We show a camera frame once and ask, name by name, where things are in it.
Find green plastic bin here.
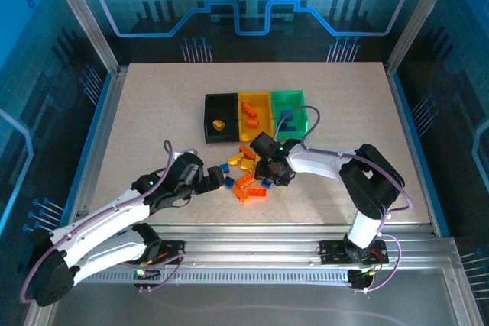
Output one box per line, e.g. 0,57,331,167
270,89,310,141

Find aluminium table side rail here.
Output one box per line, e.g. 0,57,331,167
68,66,129,236

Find yellow plastic bin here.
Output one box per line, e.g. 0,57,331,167
238,91,276,142

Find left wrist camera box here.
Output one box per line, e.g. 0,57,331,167
171,147,199,159

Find aluminium frame beam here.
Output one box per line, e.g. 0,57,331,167
49,222,459,272

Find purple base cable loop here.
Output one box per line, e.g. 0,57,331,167
125,253,186,293
353,232,402,295

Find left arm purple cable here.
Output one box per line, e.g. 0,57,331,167
19,140,173,303

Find slotted grey cable duct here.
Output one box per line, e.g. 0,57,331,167
76,269,356,286

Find black plastic bin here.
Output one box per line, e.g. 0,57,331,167
204,92,241,144

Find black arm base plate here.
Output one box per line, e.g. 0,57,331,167
144,240,187,266
319,240,390,266

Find small controller board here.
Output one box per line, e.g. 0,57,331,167
346,267,379,295
132,266,161,293

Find aluminium corner post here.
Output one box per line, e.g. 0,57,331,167
384,0,461,75
40,0,121,75

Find blue table edge trim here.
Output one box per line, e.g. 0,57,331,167
390,69,451,237
60,72,115,234

